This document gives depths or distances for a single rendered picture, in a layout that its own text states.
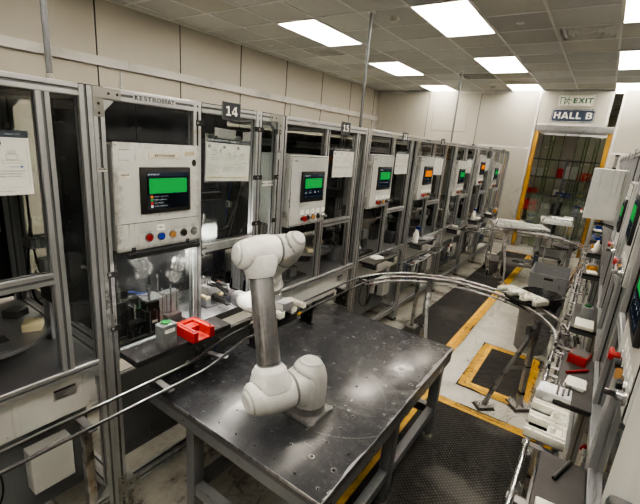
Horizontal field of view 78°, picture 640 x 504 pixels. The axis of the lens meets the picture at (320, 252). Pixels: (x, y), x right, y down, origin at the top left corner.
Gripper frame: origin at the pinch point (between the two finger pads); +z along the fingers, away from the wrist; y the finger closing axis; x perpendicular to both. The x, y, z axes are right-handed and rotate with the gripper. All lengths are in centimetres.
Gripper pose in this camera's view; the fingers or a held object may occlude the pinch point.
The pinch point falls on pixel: (212, 289)
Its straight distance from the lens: 244.9
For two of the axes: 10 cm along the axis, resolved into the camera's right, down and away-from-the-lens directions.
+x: -5.8, 1.7, -8.0
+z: -8.1, -1.8, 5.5
